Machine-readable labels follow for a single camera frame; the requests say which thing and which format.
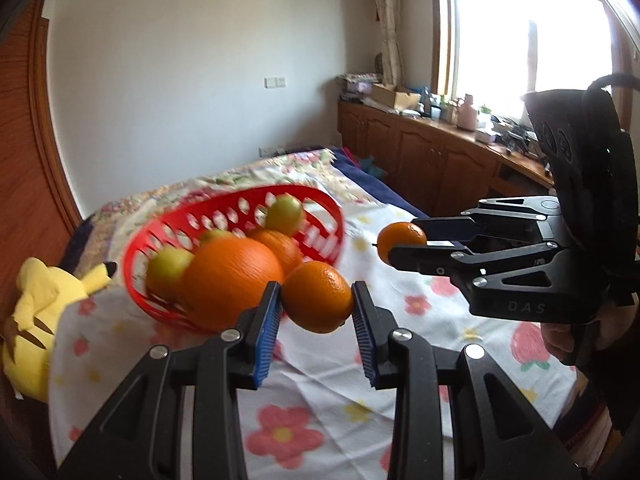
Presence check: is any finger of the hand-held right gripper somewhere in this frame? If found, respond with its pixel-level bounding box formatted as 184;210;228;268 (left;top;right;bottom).
387;239;561;283
410;195;564;245

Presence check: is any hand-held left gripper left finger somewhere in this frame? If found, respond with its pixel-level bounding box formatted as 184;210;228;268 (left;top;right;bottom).
57;281;283;480

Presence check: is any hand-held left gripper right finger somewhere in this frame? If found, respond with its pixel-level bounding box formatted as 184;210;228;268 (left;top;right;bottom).
350;281;583;480

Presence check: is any small tangerine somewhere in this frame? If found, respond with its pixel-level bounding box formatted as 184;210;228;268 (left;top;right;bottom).
377;221;428;266

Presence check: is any medium mandarin orange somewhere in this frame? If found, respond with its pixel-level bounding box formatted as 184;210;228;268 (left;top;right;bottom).
281;261;354;335

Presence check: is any large orange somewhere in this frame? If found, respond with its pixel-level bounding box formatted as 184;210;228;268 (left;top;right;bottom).
182;237;286;332

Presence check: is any red perforated plastic basket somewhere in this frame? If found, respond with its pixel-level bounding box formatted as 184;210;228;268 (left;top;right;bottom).
122;185;346;333

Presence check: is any green-yellow lemon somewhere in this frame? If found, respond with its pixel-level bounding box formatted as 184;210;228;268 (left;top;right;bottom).
200;229;237;247

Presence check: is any green lime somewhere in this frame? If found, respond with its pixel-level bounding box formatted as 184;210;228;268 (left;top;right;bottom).
265;196;305;236
146;247;196;301

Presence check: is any person's right forearm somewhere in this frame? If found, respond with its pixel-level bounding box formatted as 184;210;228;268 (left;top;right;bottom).
552;350;640;476

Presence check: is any person's right hand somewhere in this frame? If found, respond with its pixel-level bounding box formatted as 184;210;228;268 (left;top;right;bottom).
542;305;628;367

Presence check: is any white floral strawberry blanket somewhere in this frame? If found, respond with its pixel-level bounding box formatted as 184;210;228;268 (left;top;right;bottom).
47;200;591;480

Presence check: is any wooden cabinet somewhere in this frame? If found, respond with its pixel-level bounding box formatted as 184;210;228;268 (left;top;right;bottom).
337;100;556;218

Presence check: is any dark blue blanket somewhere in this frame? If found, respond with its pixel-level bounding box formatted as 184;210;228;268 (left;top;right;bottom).
327;146;431;221

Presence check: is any pink jug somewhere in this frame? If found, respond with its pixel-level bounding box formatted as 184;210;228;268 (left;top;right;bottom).
457;94;479;128

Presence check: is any cardboard box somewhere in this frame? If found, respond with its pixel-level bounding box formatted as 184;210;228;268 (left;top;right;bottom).
371;83;422;111

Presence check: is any folded floral cloth stack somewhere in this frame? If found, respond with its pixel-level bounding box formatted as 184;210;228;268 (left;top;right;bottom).
336;73;383;103

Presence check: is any window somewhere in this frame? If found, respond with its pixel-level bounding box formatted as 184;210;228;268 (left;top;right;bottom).
430;0;640;126

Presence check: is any patterned floral quilt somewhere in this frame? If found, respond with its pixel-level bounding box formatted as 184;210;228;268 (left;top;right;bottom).
75;146;351;241

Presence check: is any beige checked curtain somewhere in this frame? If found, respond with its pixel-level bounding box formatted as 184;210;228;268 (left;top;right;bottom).
367;0;406;86

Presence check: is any yellow plush toy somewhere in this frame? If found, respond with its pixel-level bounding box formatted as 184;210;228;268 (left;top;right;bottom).
2;256;118;403

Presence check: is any wooden headboard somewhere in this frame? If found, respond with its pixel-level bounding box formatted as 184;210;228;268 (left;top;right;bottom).
0;0;96;480

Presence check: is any black cable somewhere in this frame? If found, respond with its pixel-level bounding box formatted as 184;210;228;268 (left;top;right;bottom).
587;74;640;98

